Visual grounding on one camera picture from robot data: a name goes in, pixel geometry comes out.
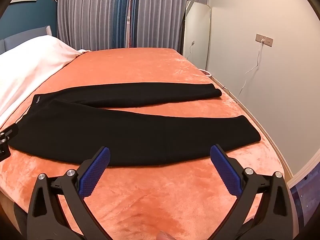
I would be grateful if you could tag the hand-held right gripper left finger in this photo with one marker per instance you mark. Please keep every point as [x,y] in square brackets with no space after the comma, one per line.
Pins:
[93,173]

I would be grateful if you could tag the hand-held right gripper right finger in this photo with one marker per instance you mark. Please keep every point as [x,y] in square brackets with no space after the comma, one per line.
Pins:
[226,173]

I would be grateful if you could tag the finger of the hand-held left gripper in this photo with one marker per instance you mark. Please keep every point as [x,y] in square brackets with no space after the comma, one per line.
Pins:
[10,132]
[3,152]

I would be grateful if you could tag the black pants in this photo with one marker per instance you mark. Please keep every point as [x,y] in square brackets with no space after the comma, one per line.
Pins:
[125,135]

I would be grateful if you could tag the person's right hand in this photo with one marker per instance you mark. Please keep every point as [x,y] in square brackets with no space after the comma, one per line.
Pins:
[164,236]

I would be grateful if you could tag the white pillow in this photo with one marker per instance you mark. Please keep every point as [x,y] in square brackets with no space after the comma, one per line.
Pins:
[30,62]

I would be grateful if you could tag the blue speckled rug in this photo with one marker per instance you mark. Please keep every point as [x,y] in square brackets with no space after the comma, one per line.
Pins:
[303,200]

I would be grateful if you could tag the blue padded headboard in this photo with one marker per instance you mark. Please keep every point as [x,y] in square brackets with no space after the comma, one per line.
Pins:
[22,38]

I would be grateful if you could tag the white round object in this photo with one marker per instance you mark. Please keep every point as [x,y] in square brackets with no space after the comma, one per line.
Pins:
[207,73]

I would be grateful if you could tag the standing mirror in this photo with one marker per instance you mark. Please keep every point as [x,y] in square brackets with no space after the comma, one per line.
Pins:
[197,35]

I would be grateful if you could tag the blue curtain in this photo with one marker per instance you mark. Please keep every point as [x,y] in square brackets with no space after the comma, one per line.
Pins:
[120,17]

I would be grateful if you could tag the beige bed frame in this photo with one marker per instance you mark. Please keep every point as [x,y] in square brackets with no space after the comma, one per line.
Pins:
[281,158]

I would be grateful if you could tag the beige wall socket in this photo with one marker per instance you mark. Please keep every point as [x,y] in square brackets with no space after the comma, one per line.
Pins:
[268,41]

